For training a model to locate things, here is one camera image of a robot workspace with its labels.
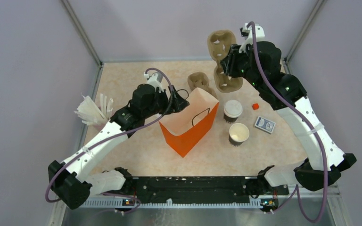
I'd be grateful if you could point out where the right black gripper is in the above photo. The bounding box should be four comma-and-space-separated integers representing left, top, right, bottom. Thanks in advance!
221, 43, 263, 91

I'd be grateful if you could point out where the small orange cube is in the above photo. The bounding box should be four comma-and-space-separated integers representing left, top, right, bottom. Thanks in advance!
252, 103, 260, 110

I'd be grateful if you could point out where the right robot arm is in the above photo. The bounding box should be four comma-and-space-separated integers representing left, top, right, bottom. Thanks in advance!
220, 41, 357, 194

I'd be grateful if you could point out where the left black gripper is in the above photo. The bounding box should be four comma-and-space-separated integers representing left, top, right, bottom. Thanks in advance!
143, 85, 189, 119

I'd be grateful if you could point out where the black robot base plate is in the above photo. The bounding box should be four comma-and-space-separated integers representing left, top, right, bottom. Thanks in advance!
103, 175, 289, 207

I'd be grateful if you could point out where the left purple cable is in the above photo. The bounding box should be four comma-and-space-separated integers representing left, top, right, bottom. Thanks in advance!
45, 67, 174, 216

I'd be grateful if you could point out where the white plastic cup lid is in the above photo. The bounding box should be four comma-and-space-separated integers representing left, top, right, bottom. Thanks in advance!
223, 100, 243, 114

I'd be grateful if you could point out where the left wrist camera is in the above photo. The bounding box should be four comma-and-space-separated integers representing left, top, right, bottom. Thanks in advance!
144, 72, 165, 93

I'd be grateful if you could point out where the orange paper bag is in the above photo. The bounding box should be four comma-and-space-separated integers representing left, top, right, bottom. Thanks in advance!
159, 88, 219, 157

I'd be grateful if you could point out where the white paper napkins bundle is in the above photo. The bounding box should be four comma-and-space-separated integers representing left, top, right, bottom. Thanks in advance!
74, 94, 114, 126

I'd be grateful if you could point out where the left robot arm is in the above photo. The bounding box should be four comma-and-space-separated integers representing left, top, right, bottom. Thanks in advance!
45, 84, 189, 210

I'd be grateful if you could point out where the blue playing card box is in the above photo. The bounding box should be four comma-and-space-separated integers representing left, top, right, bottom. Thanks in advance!
254, 116, 276, 134

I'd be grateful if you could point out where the cardboard cup carrier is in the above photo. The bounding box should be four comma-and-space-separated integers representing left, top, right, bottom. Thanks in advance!
187, 72, 218, 99
206, 29, 244, 94

